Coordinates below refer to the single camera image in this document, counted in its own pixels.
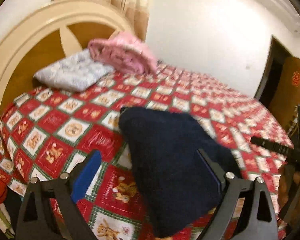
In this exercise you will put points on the grey floral pillow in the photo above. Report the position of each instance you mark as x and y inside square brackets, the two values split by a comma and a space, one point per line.
[74, 73]

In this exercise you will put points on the red double happiness decal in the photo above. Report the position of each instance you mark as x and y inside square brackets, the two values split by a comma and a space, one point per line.
[296, 79]

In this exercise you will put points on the pink folded quilt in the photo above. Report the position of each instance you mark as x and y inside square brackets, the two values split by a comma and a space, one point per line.
[125, 52]

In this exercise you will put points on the dark door frame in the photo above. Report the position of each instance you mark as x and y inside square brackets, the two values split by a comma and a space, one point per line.
[277, 55]

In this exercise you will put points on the red checkered bear bedspread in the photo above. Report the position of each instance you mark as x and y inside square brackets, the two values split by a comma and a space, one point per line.
[46, 132]

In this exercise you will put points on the wooden chair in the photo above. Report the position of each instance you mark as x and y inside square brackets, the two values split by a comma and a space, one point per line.
[293, 125]

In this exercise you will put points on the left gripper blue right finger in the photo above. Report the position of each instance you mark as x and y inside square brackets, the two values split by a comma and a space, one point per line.
[213, 172]

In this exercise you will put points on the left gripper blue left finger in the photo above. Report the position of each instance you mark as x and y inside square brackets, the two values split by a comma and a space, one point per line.
[82, 175]

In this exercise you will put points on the brown wooden door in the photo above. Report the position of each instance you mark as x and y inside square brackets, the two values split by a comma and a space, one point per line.
[286, 96]

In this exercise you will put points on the cream round wooden headboard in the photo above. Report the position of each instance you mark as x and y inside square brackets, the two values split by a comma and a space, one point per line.
[57, 30]

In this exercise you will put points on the person right hand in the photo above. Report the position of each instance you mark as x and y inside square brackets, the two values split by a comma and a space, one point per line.
[283, 196]

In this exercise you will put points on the navy patterned knit sweater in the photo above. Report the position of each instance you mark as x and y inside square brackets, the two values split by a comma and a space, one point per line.
[167, 168]

